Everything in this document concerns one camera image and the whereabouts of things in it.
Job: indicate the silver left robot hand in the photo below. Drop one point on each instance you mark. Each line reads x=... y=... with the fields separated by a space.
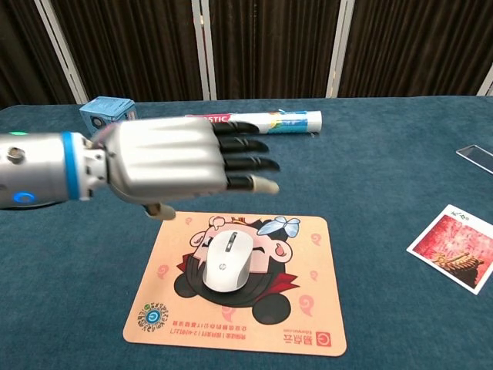
x=165 y=158

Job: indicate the white computer mouse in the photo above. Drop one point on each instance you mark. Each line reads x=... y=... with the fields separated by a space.
x=227 y=264

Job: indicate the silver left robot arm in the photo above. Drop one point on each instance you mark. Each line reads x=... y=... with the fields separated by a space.
x=38 y=169

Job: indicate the cartoon character mouse pad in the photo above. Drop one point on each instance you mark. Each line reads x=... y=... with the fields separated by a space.
x=239 y=308

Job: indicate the small blue cardboard box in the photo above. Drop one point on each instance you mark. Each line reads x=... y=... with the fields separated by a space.
x=108 y=113

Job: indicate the plastic food wrap roll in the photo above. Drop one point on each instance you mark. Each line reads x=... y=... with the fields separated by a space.
x=285 y=121

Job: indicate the dark folding screen partition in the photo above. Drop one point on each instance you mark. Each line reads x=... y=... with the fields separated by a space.
x=269 y=46

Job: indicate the blue velvet tablecloth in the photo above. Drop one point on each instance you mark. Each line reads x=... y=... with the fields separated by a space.
x=385 y=192

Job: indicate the red photo postcard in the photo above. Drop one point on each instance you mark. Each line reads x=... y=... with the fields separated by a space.
x=454 y=248

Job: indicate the clear acrylic plate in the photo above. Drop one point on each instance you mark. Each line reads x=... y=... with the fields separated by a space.
x=477 y=156

